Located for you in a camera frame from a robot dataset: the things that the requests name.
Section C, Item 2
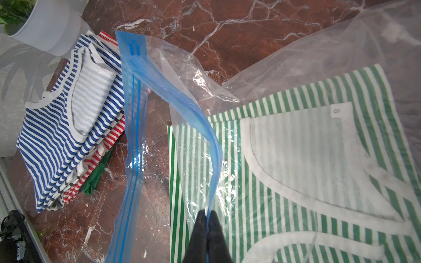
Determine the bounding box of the potted plant white pot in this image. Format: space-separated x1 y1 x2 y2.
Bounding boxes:
4 0 91 59

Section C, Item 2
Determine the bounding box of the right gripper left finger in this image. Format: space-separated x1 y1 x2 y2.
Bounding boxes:
182 210 207 263

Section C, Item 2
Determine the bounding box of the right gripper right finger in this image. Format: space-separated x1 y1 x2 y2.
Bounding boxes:
207 211 233 263

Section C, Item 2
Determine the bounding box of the black white striped top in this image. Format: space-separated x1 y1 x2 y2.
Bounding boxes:
46 111 126 211

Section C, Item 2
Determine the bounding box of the green tank top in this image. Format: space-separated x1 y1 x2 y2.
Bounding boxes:
83 148 112 195

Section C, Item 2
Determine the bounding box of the clear vacuum bag blue zip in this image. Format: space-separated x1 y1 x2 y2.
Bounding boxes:
106 1 421 263

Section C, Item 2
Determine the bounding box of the red white striped top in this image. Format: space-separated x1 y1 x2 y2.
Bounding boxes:
54 31 125 204

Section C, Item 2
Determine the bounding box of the green white striped garment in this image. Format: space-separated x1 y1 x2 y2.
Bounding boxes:
167 64 421 263

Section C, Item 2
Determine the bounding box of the blue white striped top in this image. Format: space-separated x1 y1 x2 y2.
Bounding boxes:
16 33 125 213

